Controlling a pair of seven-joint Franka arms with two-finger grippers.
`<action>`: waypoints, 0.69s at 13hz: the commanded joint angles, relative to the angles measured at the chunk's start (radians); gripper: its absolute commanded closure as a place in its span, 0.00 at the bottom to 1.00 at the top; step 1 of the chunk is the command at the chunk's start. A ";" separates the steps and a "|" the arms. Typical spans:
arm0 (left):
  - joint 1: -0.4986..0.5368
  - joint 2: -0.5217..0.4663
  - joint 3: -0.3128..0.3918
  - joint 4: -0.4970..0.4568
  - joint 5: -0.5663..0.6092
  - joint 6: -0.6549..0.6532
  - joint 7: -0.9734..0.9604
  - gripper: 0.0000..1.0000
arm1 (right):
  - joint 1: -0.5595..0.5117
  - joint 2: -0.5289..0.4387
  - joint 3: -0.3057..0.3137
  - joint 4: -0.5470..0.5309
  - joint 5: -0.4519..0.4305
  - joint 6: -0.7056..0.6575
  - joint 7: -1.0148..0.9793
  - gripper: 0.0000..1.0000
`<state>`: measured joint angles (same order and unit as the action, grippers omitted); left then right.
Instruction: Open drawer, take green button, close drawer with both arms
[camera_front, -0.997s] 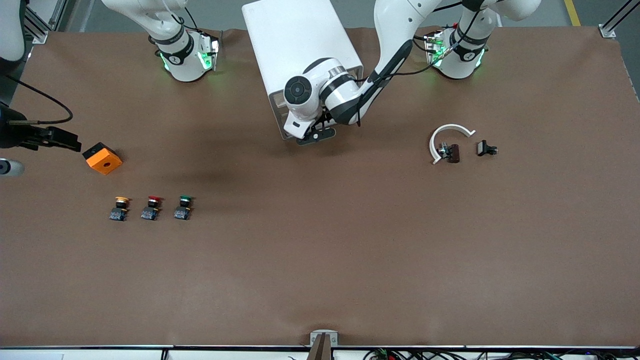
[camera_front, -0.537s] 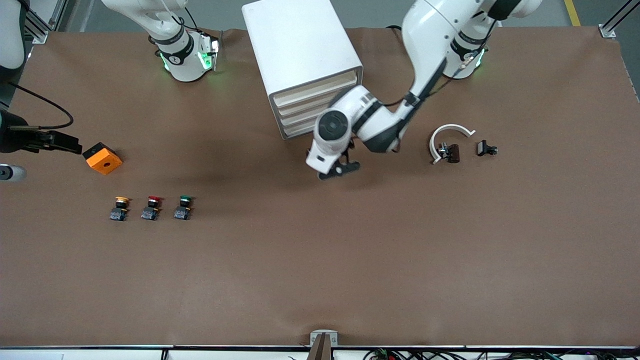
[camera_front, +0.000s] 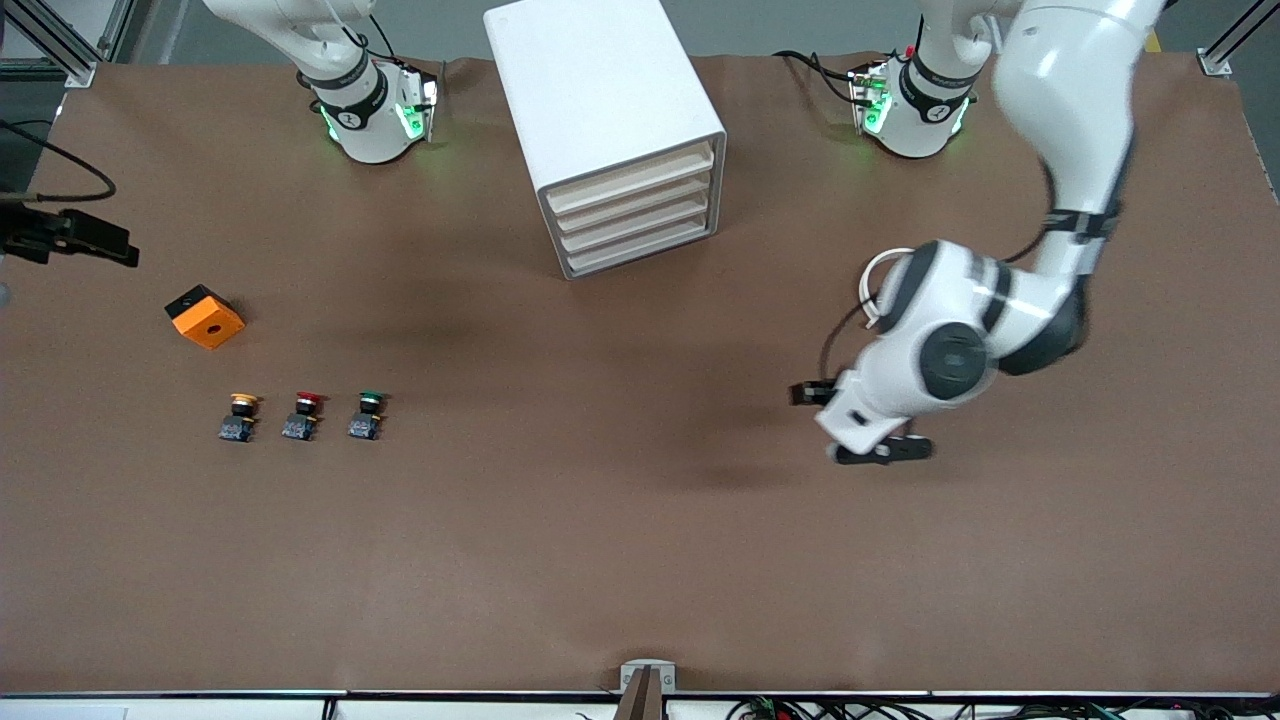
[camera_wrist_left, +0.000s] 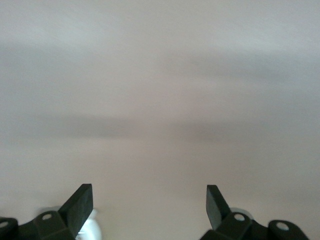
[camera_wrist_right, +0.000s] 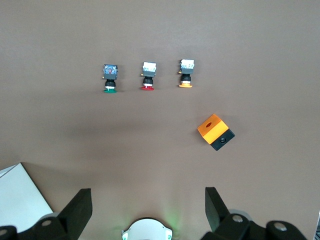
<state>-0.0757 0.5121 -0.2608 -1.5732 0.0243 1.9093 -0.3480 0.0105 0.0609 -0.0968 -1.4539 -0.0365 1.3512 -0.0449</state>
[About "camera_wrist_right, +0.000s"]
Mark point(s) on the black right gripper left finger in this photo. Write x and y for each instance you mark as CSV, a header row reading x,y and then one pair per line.
x,y
78,210

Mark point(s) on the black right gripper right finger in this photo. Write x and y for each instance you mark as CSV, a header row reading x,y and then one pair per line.
x,y
215,210

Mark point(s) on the green push button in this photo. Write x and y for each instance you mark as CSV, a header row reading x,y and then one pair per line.
x,y
110,72

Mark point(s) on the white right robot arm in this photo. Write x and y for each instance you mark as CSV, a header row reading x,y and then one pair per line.
x,y
147,231

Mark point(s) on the white drawer cabinet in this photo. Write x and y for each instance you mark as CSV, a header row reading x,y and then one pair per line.
x,y
20,195

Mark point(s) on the orange and black button box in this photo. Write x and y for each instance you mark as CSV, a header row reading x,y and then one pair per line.
x,y
212,130

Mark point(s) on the yellow push button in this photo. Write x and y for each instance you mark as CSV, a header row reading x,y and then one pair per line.
x,y
186,71

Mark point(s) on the red push button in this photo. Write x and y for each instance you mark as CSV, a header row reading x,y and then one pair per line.
x,y
148,72

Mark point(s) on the brown table mat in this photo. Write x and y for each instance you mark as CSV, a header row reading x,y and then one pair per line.
x,y
75,37

